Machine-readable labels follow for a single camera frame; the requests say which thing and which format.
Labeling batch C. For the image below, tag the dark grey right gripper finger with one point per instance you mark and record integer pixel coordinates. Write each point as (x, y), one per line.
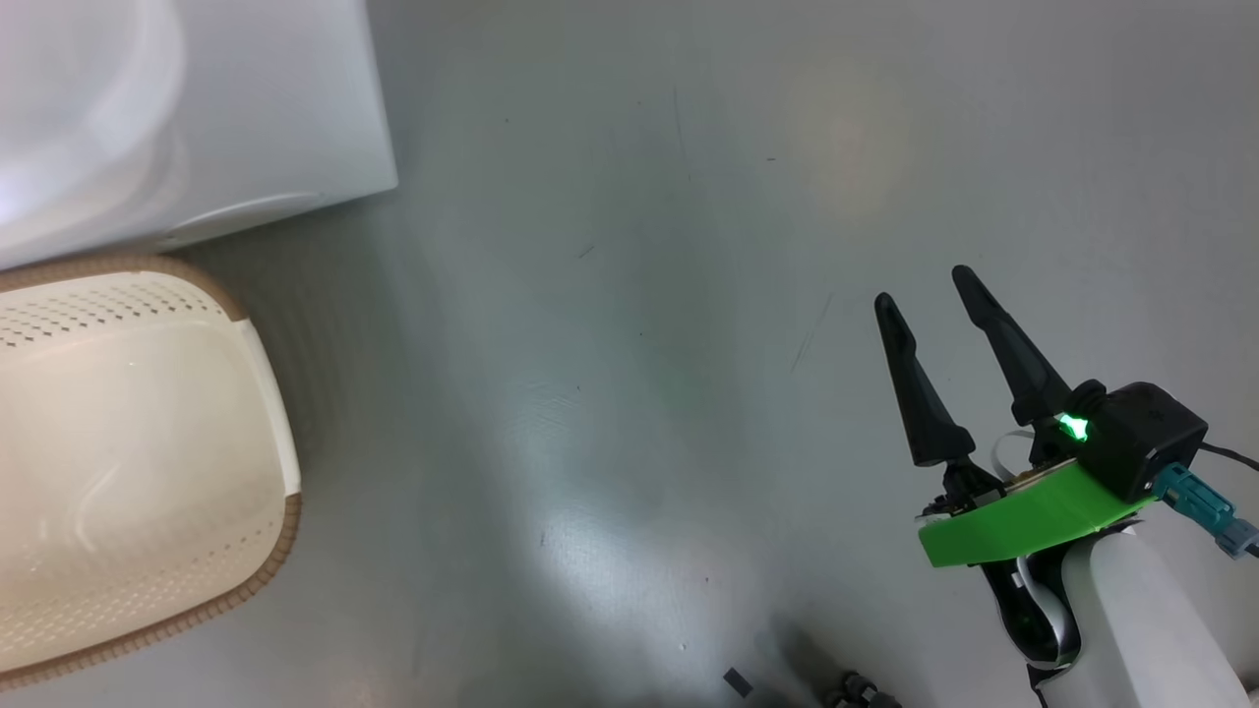
(1023, 374)
(925, 413)

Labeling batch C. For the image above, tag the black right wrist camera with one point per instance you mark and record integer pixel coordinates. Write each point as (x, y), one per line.
(1141, 442)

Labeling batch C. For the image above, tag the dark metal robot base fitting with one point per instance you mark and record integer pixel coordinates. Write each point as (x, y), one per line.
(861, 691)

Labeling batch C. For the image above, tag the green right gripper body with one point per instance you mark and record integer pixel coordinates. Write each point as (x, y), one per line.
(1023, 516)

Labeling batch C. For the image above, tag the white front-load washing machine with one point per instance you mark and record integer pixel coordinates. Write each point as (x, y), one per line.
(197, 98)

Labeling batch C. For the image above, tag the small black floor scrap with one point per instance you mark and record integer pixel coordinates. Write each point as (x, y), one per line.
(738, 682)

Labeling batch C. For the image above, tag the cream perforated laundry basket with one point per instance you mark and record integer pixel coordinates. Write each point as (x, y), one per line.
(128, 462)

